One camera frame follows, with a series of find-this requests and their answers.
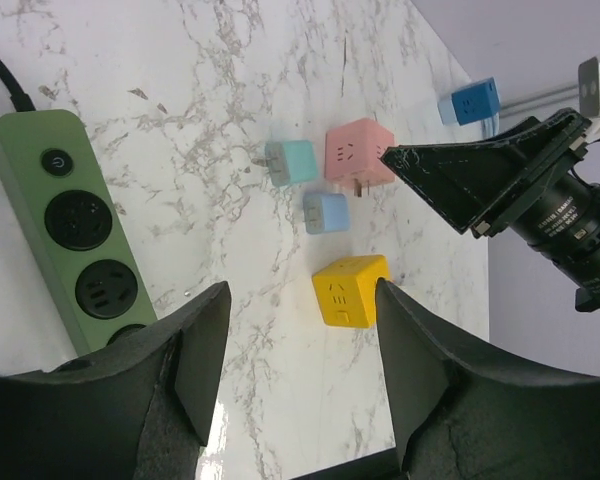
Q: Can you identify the light blue plug adapter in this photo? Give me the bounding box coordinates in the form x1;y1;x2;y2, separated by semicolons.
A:
303;192;350;235

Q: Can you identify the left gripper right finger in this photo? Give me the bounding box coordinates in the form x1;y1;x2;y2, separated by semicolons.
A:
376;280;600;479

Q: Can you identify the light blue power cable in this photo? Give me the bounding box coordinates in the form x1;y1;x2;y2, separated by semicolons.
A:
479;112;504;136

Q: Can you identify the teal plug adapter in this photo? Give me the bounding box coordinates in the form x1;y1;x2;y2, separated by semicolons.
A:
252;140;318;187

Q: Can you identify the black power cable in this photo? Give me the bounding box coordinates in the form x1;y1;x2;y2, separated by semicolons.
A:
0;38;37;113

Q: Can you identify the dark blue cube adapter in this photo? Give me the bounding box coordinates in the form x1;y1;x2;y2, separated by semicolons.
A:
451;77;501;125

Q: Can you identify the yellow cube plug adapter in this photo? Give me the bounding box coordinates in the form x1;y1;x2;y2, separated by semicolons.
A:
312;255;390;329

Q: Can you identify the green power strip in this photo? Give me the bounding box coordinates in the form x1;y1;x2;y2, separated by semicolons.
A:
0;110;156;355

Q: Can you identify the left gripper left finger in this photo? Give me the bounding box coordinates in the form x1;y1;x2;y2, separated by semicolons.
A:
0;282;230;479

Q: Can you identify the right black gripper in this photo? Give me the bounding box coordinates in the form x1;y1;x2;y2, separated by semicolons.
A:
382;110;600;312

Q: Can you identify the pink cube plug adapter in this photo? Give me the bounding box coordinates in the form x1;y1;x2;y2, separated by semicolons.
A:
324;118;395;196

